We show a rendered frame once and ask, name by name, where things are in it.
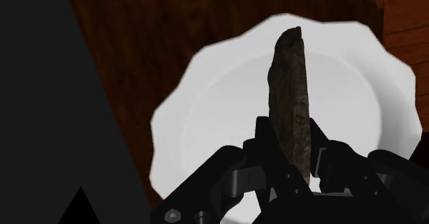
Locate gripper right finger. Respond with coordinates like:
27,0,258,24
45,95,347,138
308,117,429,224

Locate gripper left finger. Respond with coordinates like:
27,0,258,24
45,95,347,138
149,115,314,224

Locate brown stone-like slab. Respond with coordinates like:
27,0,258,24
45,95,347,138
267,25,312,186

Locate white scalloped plate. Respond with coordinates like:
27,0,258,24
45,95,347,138
148,12,423,224

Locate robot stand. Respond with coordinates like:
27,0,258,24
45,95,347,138
0,0,153,224

